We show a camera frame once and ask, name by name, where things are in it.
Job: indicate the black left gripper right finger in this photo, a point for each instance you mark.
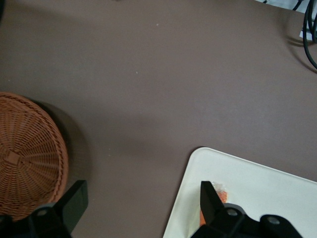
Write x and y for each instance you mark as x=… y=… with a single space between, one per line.
x=210 y=205

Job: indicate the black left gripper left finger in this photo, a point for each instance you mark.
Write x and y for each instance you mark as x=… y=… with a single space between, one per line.
x=74 y=203

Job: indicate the toy hot dog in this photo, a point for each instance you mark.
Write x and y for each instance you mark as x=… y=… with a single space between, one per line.
x=223 y=196

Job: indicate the cream plastic tray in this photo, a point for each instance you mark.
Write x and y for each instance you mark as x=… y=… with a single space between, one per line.
x=247 y=178

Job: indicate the round brown wicker basket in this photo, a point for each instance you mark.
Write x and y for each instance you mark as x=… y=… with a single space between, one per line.
x=24 y=153

